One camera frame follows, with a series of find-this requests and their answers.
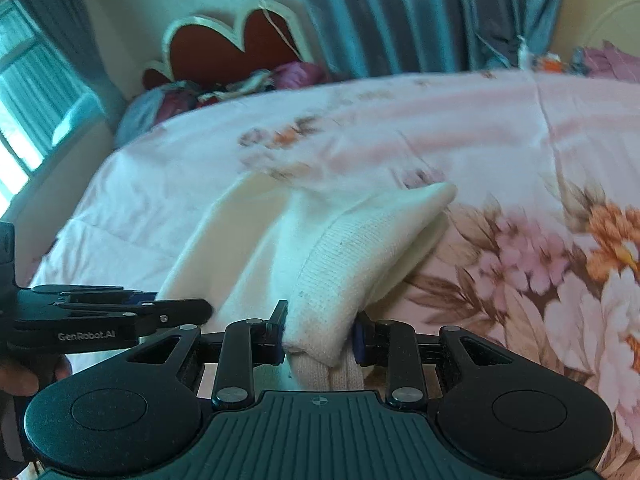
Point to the white knit sweater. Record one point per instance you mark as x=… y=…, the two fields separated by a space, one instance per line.
x=328 y=254

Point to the red heart-shaped headboard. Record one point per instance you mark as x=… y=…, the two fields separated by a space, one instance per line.
x=208 y=51

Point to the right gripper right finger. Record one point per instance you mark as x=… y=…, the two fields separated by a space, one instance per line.
x=489 y=406

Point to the window with sheer curtain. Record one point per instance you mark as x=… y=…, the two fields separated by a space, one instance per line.
x=53 y=82

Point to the pink floral bed sheet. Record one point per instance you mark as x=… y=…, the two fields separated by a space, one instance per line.
x=540 y=252

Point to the blue curtain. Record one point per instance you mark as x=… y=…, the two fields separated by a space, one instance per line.
x=371 y=38

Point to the left hand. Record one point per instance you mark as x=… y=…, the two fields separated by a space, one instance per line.
x=19 y=380

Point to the purple quilted blanket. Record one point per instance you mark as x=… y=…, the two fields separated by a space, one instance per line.
x=606 y=62

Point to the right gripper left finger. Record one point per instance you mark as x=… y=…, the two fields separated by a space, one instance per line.
x=144 y=407

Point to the orange small item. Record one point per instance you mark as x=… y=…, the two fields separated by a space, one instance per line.
x=549 y=63

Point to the cream round footboard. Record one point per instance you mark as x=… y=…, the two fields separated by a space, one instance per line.
x=589 y=23

